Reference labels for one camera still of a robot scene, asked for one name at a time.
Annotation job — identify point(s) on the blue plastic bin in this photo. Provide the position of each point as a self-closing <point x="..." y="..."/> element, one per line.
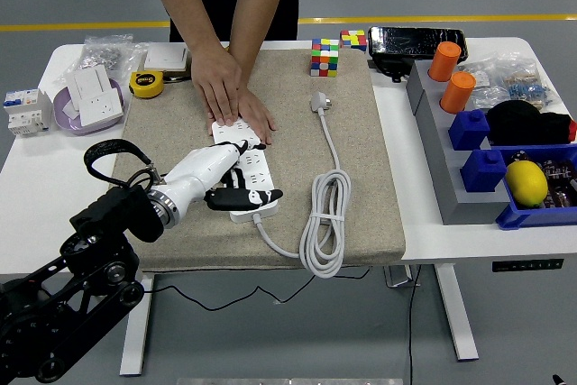
<point x="532" y="219"/>

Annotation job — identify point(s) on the black cracked glossy device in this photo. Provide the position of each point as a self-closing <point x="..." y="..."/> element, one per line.
<point x="417" y="42"/>

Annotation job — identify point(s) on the grey stepped peg base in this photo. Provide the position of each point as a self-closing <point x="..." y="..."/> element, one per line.
<point x="451" y="191"/>

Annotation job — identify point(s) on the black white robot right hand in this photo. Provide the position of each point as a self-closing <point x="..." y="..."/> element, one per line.
<point x="559" y="380"/>

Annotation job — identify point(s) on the white circuit breaker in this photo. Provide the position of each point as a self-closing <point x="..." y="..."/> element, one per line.
<point x="24" y="114"/>

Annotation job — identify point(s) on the white wall switch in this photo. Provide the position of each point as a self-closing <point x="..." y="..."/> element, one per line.
<point x="166" y="56"/>

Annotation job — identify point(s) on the small colourful puzzle cube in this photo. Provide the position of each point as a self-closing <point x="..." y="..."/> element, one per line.
<point x="353" y="41"/>

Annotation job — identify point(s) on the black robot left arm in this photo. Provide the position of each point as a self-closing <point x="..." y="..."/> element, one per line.
<point x="112" y="218"/>

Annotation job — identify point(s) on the white table leg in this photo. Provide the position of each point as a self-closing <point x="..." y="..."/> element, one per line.
<point x="460" y="335"/>
<point x="135" y="349"/>

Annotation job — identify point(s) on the yellow lemon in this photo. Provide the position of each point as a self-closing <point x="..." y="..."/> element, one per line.
<point x="526" y="184"/>

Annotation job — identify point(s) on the clear bag of blue clips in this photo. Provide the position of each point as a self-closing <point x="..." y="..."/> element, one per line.
<point x="529" y="87"/>

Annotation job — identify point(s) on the person's right hand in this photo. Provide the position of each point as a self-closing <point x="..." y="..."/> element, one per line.
<point x="216" y="83"/>

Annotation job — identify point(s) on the small red piece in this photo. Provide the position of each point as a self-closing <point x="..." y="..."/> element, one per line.
<point x="573" y="130"/>

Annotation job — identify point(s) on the black cloth bundle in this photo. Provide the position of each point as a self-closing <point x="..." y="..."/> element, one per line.
<point x="518" y="123"/>

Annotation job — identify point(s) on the clear bag of small parts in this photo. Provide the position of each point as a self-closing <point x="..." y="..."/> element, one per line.
<point x="482" y="80"/>

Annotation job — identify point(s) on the silver metal bracket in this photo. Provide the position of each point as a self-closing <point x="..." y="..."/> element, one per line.
<point x="399" y="279"/>

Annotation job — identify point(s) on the dark electronic parts pile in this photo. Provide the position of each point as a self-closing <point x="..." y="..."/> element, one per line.
<point x="561" y="186"/>

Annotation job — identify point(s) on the black table control panel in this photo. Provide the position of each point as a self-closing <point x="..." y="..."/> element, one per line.
<point x="527" y="265"/>

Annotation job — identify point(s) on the small black knob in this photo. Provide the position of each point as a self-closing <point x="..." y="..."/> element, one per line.
<point x="520" y="156"/>

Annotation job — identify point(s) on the orange cylinder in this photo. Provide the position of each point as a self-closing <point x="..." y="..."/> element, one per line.
<point x="457" y="93"/>
<point x="445" y="60"/>

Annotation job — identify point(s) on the person's left hand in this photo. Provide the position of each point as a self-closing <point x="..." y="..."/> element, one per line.
<point x="257" y="114"/>

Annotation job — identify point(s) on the grey-brown fabric mat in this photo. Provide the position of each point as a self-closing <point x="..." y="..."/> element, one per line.
<point x="288" y="141"/>

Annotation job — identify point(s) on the purple bowl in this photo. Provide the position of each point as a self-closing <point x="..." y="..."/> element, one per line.
<point x="88" y="129"/>

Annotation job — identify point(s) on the blue peg block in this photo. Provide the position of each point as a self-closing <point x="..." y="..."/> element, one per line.
<point x="469" y="130"/>
<point x="483" y="171"/>

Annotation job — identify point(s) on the white wall socket panel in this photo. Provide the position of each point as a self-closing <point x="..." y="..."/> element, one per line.
<point x="101" y="107"/>

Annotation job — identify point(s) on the large colourful puzzle cube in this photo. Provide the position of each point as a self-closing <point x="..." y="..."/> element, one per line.
<point x="324" y="60"/>

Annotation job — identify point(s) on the yellow tape measure black label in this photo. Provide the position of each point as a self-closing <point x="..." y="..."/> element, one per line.
<point x="145" y="84"/>

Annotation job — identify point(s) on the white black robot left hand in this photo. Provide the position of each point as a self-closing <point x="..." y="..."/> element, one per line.
<point x="203" y="168"/>

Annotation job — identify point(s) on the person's left forearm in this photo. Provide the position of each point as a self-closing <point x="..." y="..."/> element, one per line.
<point x="260" y="6"/>

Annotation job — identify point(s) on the white power strip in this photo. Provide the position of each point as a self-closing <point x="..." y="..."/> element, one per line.
<point x="261" y="168"/>

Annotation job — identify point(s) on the small white piece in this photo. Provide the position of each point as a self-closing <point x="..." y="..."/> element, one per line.
<point x="70" y="111"/>

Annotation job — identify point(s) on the clear bag of metal parts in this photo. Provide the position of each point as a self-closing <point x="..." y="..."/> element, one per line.
<point x="106" y="53"/>

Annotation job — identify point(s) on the black device stand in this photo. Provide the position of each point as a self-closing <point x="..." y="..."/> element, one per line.
<point x="390" y="67"/>

